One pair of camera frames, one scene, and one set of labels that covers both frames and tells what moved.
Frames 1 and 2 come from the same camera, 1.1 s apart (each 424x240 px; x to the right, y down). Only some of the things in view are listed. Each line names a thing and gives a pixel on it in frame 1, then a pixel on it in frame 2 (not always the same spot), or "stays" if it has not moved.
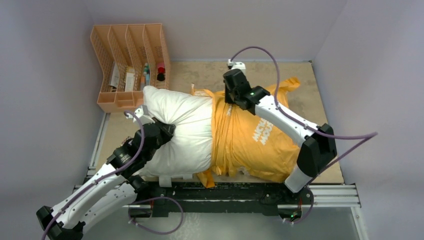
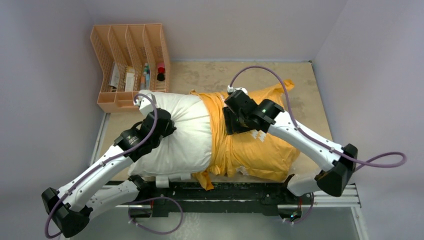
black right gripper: x=230 y=99 to x=234 y=126
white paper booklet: x=114 y=79 stays
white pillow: x=187 y=153 stays
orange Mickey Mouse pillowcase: x=254 y=146 stays
